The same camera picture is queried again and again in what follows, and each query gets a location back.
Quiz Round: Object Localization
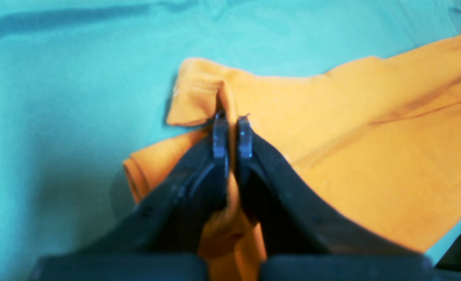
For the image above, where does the orange T-shirt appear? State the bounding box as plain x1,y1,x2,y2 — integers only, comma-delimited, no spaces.
122,21,461,281

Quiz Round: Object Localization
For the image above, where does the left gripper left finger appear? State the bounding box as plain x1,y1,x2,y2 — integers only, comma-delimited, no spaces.
30,112,229,281

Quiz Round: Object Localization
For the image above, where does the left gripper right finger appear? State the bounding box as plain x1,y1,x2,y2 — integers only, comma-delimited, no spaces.
236,117,436,281

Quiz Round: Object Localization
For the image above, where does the green table cloth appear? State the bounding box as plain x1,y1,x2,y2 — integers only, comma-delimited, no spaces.
0,0,461,281

